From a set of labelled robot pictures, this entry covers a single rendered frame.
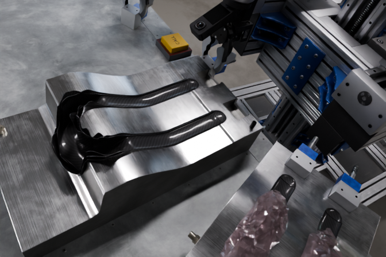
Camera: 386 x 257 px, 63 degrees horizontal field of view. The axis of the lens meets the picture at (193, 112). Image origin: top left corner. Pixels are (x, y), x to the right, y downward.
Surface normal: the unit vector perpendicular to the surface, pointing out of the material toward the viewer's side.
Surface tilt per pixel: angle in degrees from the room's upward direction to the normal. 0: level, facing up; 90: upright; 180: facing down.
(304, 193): 0
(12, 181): 0
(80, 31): 0
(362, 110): 90
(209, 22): 28
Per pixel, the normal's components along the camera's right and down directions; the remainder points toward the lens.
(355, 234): 0.22, -0.64
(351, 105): -0.86, 0.23
